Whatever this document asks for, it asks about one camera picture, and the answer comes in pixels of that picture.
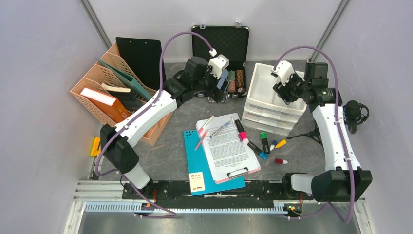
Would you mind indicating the aluminium slotted rail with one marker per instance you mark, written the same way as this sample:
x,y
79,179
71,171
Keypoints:
x,y
139,207

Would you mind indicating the black green-capped highlighter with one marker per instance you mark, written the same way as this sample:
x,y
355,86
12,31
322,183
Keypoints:
x,y
264,140

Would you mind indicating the black pink-capped highlighter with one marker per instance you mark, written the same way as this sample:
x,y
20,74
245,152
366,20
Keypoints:
x,y
241,130

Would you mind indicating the yellow cap piece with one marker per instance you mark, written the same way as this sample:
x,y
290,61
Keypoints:
x,y
280,143

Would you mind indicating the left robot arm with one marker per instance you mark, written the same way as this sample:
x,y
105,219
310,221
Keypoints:
x,y
118,142

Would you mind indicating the black microphone on tripod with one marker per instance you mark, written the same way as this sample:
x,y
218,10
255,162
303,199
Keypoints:
x,y
354,113

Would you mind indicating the peach plastic file organizer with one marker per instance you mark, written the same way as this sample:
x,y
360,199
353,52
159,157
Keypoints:
x,y
99,74

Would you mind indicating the blue white cap piece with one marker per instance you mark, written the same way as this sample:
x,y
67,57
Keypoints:
x,y
273,145

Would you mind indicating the black clipboard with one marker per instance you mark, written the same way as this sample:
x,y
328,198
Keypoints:
x,y
142,56

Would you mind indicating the teal folder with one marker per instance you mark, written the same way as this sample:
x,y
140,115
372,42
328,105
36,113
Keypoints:
x,y
129,80

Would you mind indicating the Nineteen Eighty-Four dark book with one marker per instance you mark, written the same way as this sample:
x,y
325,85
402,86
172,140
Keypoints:
x,y
127,97

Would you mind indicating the orange Good Morning book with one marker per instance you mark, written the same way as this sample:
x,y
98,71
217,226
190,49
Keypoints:
x,y
108,104

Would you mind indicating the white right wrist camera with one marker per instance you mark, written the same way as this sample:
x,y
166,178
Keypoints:
x,y
283,71

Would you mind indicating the black poker chip case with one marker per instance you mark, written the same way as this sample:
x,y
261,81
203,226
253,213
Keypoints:
x,y
232,42

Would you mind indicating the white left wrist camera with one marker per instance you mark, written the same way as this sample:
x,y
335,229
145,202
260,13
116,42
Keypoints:
x,y
217,63

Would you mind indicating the blue plastic folder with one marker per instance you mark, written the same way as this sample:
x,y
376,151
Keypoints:
x,y
200,177

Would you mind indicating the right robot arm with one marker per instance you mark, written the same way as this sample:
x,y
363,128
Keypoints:
x,y
344,180

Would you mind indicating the clear pink pen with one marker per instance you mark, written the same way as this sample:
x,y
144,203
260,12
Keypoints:
x,y
203,136

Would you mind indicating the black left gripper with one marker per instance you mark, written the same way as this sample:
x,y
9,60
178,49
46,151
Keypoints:
x,y
219,94

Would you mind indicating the yellow triangular stand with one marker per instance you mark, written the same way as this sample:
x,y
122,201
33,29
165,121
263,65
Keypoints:
x,y
95,148

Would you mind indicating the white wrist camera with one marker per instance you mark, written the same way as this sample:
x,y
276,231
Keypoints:
x,y
283,71
217,63

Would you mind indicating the white pink-capped marker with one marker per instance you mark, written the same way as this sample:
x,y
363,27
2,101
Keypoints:
x,y
205,124

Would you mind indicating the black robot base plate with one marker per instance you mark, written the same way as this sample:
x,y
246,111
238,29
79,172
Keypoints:
x,y
272,189

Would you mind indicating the pink clipboard with paper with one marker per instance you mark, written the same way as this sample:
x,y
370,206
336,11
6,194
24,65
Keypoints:
x,y
228,158

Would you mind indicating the small red-capped bottle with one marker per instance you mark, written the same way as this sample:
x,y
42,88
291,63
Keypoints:
x,y
280,161

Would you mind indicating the clear blue pen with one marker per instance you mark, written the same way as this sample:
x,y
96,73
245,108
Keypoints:
x,y
220,129

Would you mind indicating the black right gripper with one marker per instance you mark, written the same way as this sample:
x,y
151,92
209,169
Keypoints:
x,y
282,91

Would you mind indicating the black blue-capped highlighter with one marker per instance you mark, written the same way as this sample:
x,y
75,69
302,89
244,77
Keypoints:
x,y
257,150

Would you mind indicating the white drawer organizer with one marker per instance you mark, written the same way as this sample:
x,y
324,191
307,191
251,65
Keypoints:
x,y
264,110

